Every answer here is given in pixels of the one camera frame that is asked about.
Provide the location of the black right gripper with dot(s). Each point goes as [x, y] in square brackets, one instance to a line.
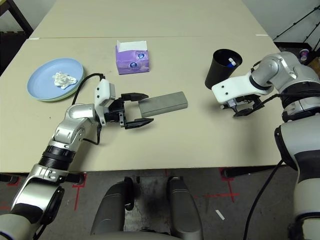
[250, 103]

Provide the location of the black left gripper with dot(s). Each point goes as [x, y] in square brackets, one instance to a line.
[116, 111]

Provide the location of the grey glasses case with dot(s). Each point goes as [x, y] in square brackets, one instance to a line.
[162, 103]

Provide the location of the white tissue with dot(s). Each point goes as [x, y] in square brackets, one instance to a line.
[62, 80]

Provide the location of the blue plastic plate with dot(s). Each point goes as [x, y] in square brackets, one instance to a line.
[42, 80]

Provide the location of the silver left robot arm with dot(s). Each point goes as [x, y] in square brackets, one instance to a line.
[72, 115]

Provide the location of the black plastic cup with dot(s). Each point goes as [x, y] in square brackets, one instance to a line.
[217, 72]

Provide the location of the white marker blue cap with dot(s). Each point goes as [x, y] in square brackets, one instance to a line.
[232, 65]

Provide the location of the purple tissue pack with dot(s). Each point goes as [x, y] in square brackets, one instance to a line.
[132, 62]

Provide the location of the green plastic plate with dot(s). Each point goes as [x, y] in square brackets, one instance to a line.
[78, 87]

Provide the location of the black table foot bar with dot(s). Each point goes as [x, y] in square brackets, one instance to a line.
[75, 178]
[250, 171]

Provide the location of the red floor tape mark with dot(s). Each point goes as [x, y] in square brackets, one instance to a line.
[4, 207]
[12, 184]
[78, 195]
[231, 195]

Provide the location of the purple paper cup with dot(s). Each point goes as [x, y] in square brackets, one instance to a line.
[304, 55]

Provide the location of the grey robot left leg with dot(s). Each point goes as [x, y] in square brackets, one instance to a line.
[112, 207]

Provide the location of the grey robot leg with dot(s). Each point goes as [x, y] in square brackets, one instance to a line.
[112, 207]
[183, 210]

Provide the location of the white floor tape strip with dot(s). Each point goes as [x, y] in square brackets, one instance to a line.
[220, 215]

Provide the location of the black tripod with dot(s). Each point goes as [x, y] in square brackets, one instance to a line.
[300, 21]

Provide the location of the grey robot right leg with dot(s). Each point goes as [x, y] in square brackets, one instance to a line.
[183, 210]

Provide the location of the black foam floor mat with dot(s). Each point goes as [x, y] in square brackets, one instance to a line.
[11, 50]

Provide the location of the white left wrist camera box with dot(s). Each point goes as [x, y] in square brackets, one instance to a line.
[102, 92]

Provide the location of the wooden side table black frame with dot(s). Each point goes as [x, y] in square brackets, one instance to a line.
[23, 20]

